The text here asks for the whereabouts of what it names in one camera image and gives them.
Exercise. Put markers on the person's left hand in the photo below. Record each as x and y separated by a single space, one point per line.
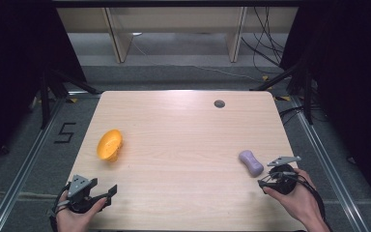
74 222

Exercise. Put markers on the black tripod stand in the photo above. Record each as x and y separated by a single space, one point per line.
45 96
308 96

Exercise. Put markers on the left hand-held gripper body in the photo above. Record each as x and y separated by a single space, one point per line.
77 187

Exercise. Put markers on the black curtain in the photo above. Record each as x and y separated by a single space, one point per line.
351 80
19 64

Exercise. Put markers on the person's right hand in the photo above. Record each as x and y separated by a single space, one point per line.
302 201

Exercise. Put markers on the metal floor rail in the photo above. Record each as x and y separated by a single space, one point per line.
331 174
22 174

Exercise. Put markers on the orange plastic bowl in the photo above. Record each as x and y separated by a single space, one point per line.
108 146

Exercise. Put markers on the purple soap bar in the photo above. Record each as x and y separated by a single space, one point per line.
251 163

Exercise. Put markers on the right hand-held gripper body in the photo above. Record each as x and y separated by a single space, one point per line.
283 182

